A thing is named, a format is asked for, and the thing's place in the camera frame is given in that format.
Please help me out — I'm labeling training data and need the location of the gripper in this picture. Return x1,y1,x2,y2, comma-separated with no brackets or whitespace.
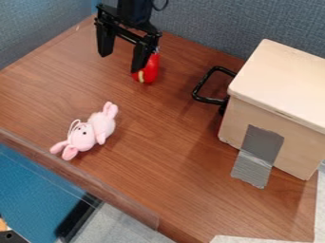
92,0,164,74

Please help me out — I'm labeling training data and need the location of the grey tape strip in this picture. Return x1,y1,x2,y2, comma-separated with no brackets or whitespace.
229,123,286,190

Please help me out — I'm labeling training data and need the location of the red toy pepper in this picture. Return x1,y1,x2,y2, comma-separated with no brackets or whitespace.
130,52,162,84

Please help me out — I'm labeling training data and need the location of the pink plush bunny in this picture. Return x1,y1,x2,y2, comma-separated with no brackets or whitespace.
48,101,120,161

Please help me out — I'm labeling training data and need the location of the drawer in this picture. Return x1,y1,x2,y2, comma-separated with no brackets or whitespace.
190,65,239,116

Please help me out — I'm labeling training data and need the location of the cabinet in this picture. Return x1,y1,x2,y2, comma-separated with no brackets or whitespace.
217,38,325,181

